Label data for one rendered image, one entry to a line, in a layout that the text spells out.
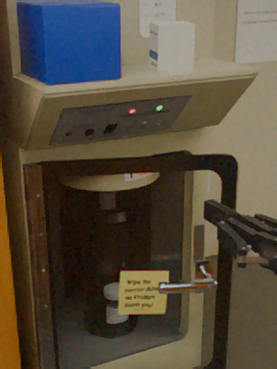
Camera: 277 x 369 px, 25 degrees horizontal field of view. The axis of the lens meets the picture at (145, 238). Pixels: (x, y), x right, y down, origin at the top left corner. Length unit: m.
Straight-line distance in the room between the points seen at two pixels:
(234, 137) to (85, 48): 0.89
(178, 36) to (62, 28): 0.18
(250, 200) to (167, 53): 0.90
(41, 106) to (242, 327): 0.74
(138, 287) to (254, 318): 0.46
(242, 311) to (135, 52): 0.68
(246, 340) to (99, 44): 0.73
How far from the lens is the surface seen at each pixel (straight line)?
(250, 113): 1.63
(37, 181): 0.89
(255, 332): 1.33
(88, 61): 0.79
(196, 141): 1.02
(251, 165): 1.68
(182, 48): 0.88
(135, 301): 0.99
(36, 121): 0.81
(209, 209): 0.92
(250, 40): 1.59
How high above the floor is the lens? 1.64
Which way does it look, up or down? 24 degrees down
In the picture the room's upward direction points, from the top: straight up
